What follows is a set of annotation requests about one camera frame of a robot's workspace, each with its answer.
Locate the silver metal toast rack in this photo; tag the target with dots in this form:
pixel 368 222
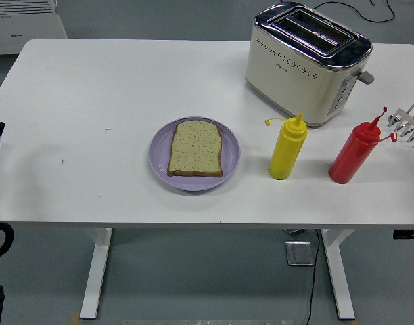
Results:
pixel 411 127

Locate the white table leg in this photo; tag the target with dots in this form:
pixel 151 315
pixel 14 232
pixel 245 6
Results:
pixel 97 271
pixel 339 271

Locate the metal bracket under table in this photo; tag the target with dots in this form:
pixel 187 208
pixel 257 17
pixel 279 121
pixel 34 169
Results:
pixel 295 231

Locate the cream and chrome toaster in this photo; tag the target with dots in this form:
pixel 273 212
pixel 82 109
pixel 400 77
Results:
pixel 288 78

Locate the speckled bread slice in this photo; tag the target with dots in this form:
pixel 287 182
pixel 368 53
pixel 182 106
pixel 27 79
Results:
pixel 197 149

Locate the white floor appliance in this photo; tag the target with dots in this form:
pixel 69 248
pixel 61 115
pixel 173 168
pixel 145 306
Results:
pixel 24 27

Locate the black table control panel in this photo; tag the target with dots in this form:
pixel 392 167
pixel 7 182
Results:
pixel 408 233

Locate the purple round plate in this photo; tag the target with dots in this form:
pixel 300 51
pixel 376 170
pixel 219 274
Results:
pixel 230 152

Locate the yellow squeeze bottle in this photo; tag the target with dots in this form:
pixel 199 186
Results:
pixel 286 152

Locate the red squeeze bottle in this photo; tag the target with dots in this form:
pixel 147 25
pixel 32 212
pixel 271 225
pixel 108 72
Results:
pixel 350 155

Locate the metal floor socket plate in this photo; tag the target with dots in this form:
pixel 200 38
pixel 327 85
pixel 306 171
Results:
pixel 300 254

